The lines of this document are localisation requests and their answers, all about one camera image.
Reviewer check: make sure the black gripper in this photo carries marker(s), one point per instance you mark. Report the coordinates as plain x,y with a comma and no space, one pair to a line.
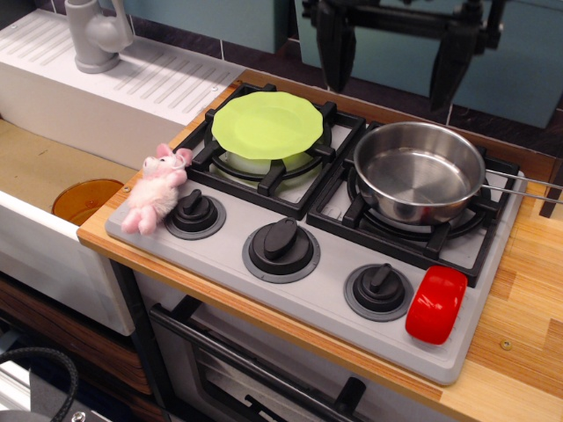
468,30

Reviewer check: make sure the red plastic salmon piece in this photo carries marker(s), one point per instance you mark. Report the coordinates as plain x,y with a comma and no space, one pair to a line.
436,304

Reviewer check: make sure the stainless steel pan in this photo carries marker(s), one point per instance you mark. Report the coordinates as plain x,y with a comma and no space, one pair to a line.
419,173

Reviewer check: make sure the black right burner grate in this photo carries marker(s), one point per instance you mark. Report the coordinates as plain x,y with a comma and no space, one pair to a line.
466,243

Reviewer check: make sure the black burner grate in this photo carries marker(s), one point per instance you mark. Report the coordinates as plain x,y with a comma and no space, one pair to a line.
466,243
286,186

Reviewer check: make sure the black left burner grate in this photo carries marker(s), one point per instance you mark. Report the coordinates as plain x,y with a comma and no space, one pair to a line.
286,186

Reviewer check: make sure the lime green plastic plate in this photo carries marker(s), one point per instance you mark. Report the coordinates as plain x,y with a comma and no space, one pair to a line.
267,125

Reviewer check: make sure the grey toy stove top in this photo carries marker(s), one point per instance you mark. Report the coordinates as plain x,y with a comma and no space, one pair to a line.
317,300

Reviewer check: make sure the black middle stove knob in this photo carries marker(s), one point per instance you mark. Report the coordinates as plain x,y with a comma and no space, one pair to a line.
281,252

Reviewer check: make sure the black stove knob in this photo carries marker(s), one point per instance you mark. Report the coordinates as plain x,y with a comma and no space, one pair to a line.
379,293
196,216
281,252

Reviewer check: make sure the black right stove knob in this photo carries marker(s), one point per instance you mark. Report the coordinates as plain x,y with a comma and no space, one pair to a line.
379,293

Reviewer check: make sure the black left stove knob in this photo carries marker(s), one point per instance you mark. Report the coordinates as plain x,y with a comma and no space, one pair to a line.
196,216

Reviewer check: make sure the pink plush pig toy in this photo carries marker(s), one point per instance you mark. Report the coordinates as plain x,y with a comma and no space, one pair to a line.
156,194

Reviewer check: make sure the grey toy faucet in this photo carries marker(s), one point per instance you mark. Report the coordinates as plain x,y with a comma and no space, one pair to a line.
98,39

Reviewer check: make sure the white toy sink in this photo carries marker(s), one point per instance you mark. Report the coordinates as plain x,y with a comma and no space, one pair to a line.
60,127

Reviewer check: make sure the orange plastic bowl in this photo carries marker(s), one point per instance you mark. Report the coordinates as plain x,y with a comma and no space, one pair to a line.
79,202

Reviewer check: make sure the toy oven door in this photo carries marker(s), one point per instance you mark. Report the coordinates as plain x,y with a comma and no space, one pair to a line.
236,372

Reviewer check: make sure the teal left wall cabinet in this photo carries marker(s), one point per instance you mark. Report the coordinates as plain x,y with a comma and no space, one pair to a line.
261,25

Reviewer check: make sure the dark wooden post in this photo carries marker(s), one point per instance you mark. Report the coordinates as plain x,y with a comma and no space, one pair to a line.
548,208

